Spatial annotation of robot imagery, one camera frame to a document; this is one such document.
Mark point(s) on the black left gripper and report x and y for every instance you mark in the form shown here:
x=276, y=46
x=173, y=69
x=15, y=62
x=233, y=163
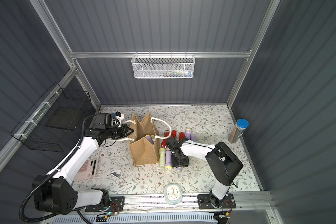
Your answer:
x=122, y=131

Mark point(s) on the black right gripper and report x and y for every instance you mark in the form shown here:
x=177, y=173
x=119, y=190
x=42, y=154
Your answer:
x=173, y=144

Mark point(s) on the green flashlight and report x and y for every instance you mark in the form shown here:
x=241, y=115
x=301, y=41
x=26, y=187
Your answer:
x=162, y=158

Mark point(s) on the red flashlight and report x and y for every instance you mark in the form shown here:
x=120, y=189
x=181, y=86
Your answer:
x=181, y=136
x=164, y=142
x=174, y=133

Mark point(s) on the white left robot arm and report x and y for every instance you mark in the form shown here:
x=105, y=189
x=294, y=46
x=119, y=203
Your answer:
x=53, y=193

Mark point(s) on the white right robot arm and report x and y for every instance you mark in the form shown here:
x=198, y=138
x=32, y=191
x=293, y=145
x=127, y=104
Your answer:
x=224, y=164

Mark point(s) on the purple flashlight upper small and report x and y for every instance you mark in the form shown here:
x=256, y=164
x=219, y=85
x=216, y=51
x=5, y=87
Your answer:
x=193, y=137

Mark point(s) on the purple flashlight upper row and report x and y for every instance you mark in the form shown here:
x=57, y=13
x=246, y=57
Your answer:
x=188, y=133

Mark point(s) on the mint green alarm clock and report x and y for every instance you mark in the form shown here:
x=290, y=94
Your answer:
x=173, y=194

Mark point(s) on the floral table mat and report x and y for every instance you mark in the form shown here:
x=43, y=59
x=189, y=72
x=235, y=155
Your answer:
x=210, y=124

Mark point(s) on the white vented strip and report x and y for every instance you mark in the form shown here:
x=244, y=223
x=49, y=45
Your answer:
x=152, y=218

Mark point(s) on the steel bottle blue cap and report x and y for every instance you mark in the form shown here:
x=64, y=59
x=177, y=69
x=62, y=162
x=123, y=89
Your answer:
x=238, y=130

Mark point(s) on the markers in white basket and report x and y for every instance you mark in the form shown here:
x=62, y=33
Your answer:
x=181, y=73

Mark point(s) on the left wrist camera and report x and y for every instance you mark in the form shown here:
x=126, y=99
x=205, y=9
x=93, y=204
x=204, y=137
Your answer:
x=118, y=117

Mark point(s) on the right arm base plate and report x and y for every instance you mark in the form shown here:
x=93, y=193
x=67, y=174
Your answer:
x=209, y=201

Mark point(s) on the black wire basket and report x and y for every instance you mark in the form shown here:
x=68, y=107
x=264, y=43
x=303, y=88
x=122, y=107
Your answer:
x=56, y=124

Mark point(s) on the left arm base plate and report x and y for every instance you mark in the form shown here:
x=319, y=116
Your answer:
x=113, y=204

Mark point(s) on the white wire mesh basket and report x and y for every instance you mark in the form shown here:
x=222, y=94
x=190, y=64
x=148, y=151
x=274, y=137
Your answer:
x=147, y=66

